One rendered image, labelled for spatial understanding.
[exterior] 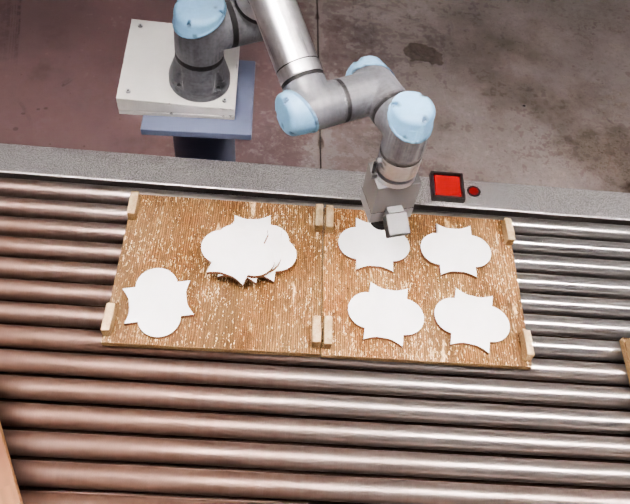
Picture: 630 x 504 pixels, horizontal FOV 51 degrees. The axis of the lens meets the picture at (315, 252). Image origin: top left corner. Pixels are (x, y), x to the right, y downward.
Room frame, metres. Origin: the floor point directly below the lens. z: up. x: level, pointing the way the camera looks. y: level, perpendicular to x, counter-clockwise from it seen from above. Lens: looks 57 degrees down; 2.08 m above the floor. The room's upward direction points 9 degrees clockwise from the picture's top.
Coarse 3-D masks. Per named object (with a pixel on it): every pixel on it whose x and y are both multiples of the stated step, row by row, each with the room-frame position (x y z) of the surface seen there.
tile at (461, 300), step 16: (448, 304) 0.67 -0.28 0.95; (464, 304) 0.68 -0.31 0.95; (480, 304) 0.68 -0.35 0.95; (448, 320) 0.63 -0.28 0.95; (464, 320) 0.64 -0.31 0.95; (480, 320) 0.64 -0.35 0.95; (496, 320) 0.65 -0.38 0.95; (464, 336) 0.60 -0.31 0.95; (480, 336) 0.61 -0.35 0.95; (496, 336) 0.61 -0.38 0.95
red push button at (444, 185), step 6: (438, 180) 1.00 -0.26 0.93; (444, 180) 1.01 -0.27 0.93; (450, 180) 1.01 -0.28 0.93; (456, 180) 1.01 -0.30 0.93; (438, 186) 0.98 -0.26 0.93; (444, 186) 0.99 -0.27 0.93; (450, 186) 0.99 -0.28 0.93; (456, 186) 0.99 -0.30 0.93; (438, 192) 0.97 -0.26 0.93; (444, 192) 0.97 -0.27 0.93; (450, 192) 0.97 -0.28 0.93; (456, 192) 0.98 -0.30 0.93
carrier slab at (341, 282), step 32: (352, 224) 0.83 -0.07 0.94; (416, 224) 0.86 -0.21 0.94; (448, 224) 0.88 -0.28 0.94; (480, 224) 0.89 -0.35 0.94; (416, 256) 0.78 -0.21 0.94; (512, 256) 0.82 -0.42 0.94; (352, 288) 0.68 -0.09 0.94; (384, 288) 0.69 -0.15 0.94; (416, 288) 0.70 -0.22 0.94; (448, 288) 0.71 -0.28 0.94; (480, 288) 0.73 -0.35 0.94; (512, 288) 0.74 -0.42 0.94; (512, 320) 0.66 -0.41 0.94; (352, 352) 0.54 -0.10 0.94; (384, 352) 0.55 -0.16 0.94; (416, 352) 0.56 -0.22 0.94; (448, 352) 0.57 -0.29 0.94; (480, 352) 0.58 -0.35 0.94; (512, 352) 0.59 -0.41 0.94
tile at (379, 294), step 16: (352, 304) 0.63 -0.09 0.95; (368, 304) 0.64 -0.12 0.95; (384, 304) 0.65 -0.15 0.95; (400, 304) 0.65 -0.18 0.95; (416, 304) 0.66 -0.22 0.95; (352, 320) 0.60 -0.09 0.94; (368, 320) 0.60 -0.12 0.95; (384, 320) 0.61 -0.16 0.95; (400, 320) 0.62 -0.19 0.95; (416, 320) 0.62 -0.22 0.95; (368, 336) 0.57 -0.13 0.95; (384, 336) 0.58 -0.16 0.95; (400, 336) 0.58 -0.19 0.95
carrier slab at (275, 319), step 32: (128, 224) 0.74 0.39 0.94; (160, 224) 0.76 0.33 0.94; (192, 224) 0.77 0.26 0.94; (224, 224) 0.78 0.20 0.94; (288, 224) 0.81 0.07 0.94; (128, 256) 0.67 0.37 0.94; (160, 256) 0.68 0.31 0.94; (192, 256) 0.69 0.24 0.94; (320, 256) 0.74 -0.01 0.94; (192, 288) 0.62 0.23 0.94; (224, 288) 0.63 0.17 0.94; (256, 288) 0.64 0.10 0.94; (288, 288) 0.65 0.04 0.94; (320, 288) 0.66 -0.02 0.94; (192, 320) 0.55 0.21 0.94; (224, 320) 0.56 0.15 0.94; (256, 320) 0.57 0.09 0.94; (288, 320) 0.58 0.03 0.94; (256, 352) 0.51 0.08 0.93; (288, 352) 0.52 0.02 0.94; (320, 352) 0.53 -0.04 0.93
